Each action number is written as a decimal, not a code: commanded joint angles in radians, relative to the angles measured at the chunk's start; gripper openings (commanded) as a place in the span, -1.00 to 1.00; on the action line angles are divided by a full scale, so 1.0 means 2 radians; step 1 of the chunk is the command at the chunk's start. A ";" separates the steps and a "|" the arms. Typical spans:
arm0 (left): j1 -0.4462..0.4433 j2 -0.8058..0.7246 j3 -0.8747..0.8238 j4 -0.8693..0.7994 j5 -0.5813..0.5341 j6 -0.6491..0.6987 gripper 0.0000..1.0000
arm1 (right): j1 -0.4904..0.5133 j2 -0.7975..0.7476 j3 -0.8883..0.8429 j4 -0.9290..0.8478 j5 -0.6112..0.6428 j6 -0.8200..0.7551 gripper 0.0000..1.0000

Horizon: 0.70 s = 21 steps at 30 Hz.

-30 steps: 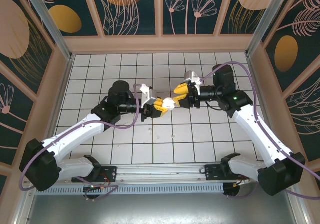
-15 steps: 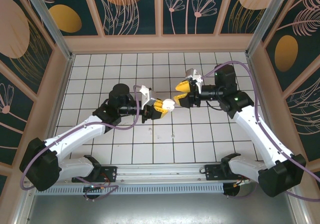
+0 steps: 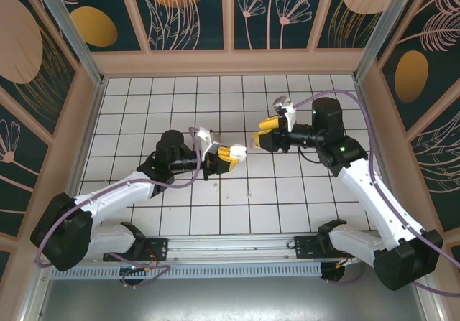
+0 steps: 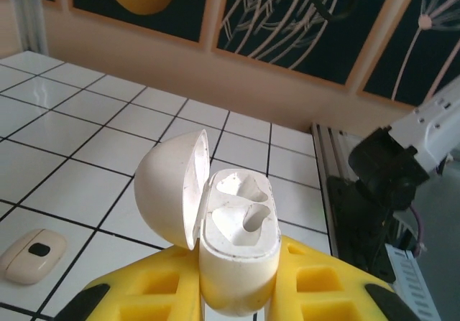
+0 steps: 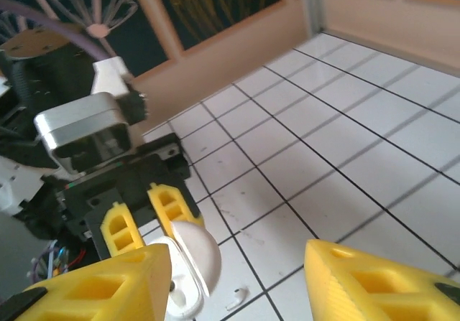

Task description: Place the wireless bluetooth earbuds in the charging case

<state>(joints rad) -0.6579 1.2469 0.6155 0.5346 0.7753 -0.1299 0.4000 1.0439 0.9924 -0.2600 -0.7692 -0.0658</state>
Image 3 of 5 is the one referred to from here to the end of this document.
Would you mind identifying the pink disc gold fern panel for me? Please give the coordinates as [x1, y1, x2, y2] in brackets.
[315, 0, 393, 51]
[0, 0, 79, 139]

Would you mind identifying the grey metal sheet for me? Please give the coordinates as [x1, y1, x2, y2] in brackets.
[34, 277, 438, 321]

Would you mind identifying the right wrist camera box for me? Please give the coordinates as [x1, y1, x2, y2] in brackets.
[272, 96, 298, 125]

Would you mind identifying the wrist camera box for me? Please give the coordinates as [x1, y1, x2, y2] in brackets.
[196, 126, 224, 160]
[272, 96, 298, 125]

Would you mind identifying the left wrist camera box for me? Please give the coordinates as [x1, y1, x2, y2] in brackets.
[196, 126, 224, 160]

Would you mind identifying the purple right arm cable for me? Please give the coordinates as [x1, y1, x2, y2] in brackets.
[295, 89, 460, 297]

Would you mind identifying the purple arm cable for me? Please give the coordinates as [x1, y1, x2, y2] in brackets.
[295, 89, 460, 297]
[34, 126, 202, 289]

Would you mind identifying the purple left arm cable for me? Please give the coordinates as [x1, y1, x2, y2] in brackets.
[34, 126, 202, 289]

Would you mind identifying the aluminium mounting rail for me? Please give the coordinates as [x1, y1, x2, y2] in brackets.
[35, 230, 425, 264]

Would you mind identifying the pink flower wall panel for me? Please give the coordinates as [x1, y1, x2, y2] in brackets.
[232, 0, 318, 52]

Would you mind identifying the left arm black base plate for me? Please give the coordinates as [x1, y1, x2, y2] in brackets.
[142, 237, 170, 263]

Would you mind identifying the aluminium corner post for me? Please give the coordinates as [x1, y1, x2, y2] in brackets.
[353, 0, 429, 82]
[30, 0, 108, 85]

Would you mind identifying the slotted grey cable duct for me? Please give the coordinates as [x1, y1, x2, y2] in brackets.
[50, 263, 324, 279]

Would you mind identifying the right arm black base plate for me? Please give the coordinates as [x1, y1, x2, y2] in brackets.
[293, 234, 326, 261]

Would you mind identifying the gold oval feather wall panel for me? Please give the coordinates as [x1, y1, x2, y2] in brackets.
[376, 0, 460, 134]

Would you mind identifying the fern leaf wall panel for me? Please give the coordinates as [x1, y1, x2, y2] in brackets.
[128, 0, 231, 52]

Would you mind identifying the pink leaf outline wall panel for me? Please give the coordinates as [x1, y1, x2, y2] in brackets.
[409, 111, 460, 233]

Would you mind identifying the flower and stem wall panel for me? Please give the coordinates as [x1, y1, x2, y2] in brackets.
[0, 94, 52, 238]

